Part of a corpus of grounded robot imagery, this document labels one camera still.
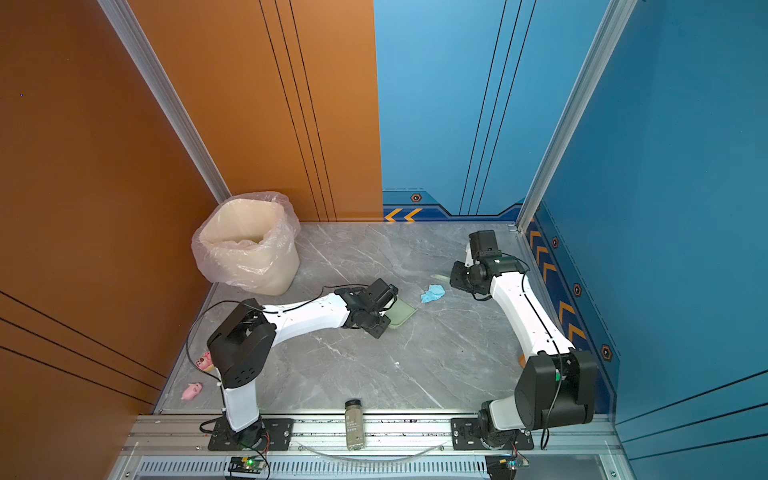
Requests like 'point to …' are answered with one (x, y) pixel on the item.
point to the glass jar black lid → (354, 421)
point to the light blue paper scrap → (434, 293)
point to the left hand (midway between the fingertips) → (382, 321)
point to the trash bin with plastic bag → (250, 240)
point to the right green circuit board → (503, 466)
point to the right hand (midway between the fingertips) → (453, 279)
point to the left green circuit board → (242, 464)
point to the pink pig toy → (192, 391)
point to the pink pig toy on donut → (205, 363)
